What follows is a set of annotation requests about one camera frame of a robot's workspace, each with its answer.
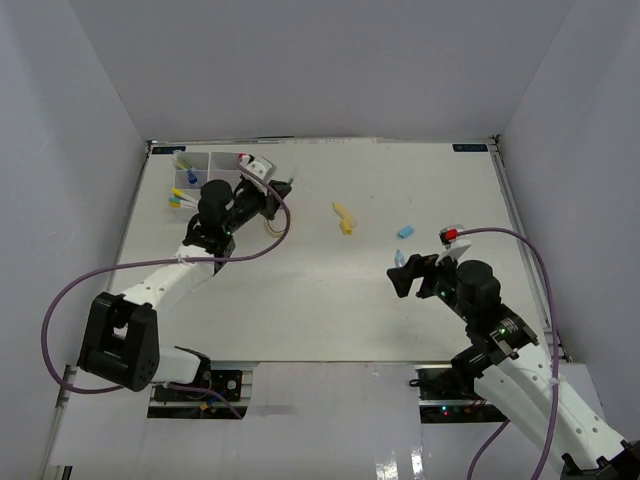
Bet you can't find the light blue highlighter cap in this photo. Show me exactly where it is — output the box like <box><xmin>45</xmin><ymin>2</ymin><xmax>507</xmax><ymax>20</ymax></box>
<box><xmin>397</xmin><ymin>225</ymin><xmax>414</xmax><ymax>239</ymax></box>

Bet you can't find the yellow highlighter body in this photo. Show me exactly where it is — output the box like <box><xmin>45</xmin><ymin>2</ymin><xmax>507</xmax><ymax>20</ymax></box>
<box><xmin>332</xmin><ymin>202</ymin><xmax>357</xmax><ymax>227</ymax></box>

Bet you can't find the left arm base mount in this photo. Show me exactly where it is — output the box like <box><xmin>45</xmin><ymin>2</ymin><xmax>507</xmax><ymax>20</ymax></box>
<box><xmin>147</xmin><ymin>347</ymin><xmax>247</xmax><ymax>420</ymax></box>

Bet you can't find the white marker yellow cap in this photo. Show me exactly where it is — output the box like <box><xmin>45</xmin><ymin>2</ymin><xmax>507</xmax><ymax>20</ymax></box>
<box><xmin>171</xmin><ymin>188</ymin><xmax>198</xmax><ymax>203</ymax></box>

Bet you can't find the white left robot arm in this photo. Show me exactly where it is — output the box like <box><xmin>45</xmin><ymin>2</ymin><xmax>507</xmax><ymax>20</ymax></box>
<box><xmin>78</xmin><ymin>178</ymin><xmax>292</xmax><ymax>399</ymax></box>

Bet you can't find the yellow highlighter cap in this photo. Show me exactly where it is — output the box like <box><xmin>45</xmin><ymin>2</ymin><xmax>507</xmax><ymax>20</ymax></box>
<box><xmin>340</xmin><ymin>219</ymin><xmax>353</xmax><ymax>235</ymax></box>

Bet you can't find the blue cap spray bottle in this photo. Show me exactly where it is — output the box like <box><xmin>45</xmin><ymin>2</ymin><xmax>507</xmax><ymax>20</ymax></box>
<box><xmin>186</xmin><ymin>169</ymin><xmax>202</xmax><ymax>189</ymax></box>

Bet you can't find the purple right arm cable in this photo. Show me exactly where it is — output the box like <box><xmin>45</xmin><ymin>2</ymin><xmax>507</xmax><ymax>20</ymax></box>
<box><xmin>457</xmin><ymin>227</ymin><xmax>561</xmax><ymax>480</ymax></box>

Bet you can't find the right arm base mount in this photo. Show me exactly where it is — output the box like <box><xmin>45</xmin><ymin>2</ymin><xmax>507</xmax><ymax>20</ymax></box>
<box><xmin>409</xmin><ymin>347</ymin><xmax>506</xmax><ymax>424</ymax></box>

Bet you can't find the aluminium table edge rail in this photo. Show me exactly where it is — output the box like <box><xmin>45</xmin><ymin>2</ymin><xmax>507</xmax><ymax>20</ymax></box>
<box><xmin>488</xmin><ymin>135</ymin><xmax>572</xmax><ymax>363</ymax></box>

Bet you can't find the white marker orange cap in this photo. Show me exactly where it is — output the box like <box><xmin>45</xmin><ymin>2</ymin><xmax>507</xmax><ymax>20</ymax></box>
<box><xmin>168</xmin><ymin>197</ymin><xmax>197</xmax><ymax>209</ymax></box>

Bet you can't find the thin yellow highlighter pen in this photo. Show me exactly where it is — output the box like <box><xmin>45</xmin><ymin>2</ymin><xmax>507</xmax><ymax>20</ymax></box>
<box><xmin>172</xmin><ymin>151</ymin><xmax>193</xmax><ymax>171</ymax></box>

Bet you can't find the yellow masking tape roll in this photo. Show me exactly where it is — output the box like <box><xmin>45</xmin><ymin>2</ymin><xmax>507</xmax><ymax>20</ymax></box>
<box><xmin>264</xmin><ymin>218</ymin><xmax>287</xmax><ymax>239</ymax></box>

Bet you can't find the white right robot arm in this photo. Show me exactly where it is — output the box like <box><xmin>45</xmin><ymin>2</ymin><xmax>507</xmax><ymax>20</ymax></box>
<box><xmin>387</xmin><ymin>254</ymin><xmax>639</xmax><ymax>479</ymax></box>

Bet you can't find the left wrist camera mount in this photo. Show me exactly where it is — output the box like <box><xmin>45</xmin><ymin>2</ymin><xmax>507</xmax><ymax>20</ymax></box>
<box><xmin>237</xmin><ymin>153</ymin><xmax>277</xmax><ymax>183</ymax></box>

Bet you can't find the black left table logo label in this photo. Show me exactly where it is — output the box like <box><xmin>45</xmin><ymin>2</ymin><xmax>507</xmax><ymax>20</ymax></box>
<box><xmin>151</xmin><ymin>145</ymin><xmax>186</xmax><ymax>155</ymax></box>

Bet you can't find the white left organizer box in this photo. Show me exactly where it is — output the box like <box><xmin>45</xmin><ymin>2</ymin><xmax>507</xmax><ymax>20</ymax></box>
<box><xmin>168</xmin><ymin>149</ymin><xmax>209</xmax><ymax>221</ymax></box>

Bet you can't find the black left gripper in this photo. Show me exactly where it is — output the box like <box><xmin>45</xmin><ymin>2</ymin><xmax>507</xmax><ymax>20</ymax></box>
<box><xmin>223</xmin><ymin>179</ymin><xmax>291</xmax><ymax>235</ymax></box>

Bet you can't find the white right organizer box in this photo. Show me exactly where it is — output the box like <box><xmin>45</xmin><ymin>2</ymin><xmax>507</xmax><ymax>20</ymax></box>
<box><xmin>207</xmin><ymin>152</ymin><xmax>241</xmax><ymax>187</ymax></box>

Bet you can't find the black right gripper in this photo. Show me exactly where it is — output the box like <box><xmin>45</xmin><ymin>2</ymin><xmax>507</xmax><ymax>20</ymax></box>
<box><xmin>386</xmin><ymin>247</ymin><xmax>474</xmax><ymax>323</ymax></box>

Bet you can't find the white organizer box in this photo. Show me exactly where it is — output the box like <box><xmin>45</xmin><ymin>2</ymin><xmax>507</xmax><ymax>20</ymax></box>
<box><xmin>168</xmin><ymin>149</ymin><xmax>209</xmax><ymax>221</ymax></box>
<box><xmin>207</xmin><ymin>152</ymin><xmax>241</xmax><ymax>187</ymax></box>

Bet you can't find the black table logo label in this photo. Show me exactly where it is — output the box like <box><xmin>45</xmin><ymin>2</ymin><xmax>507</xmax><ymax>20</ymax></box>
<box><xmin>452</xmin><ymin>143</ymin><xmax>488</xmax><ymax>153</ymax></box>
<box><xmin>151</xmin><ymin>145</ymin><xmax>186</xmax><ymax>155</ymax></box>

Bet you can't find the white front cover panel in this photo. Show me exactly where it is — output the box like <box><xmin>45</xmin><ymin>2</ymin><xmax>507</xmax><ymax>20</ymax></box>
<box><xmin>42</xmin><ymin>360</ymin><xmax>629</xmax><ymax>480</ymax></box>

